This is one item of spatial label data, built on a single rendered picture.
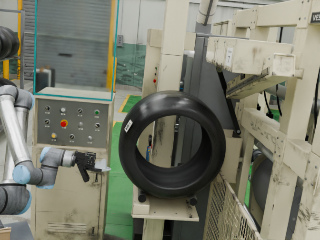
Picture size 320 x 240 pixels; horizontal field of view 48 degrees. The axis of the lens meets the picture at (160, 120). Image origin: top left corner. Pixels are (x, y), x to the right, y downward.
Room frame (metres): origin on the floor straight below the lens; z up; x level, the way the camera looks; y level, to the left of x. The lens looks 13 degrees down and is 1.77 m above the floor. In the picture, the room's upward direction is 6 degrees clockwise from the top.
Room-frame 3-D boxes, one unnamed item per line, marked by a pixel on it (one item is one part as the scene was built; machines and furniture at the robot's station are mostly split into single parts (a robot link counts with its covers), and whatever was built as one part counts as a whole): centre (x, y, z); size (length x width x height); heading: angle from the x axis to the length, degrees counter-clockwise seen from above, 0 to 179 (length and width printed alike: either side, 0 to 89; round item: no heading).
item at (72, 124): (2.67, 0.64, 0.63); 0.56 x 0.41 x 1.27; 95
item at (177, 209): (1.97, -0.07, 0.80); 0.37 x 0.36 x 0.02; 95
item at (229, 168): (2.22, -0.43, 1.05); 0.20 x 0.15 x 0.30; 5
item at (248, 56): (1.87, -0.38, 1.71); 0.61 x 0.25 x 0.15; 5
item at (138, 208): (1.96, 0.07, 0.83); 0.36 x 0.09 x 0.06; 5
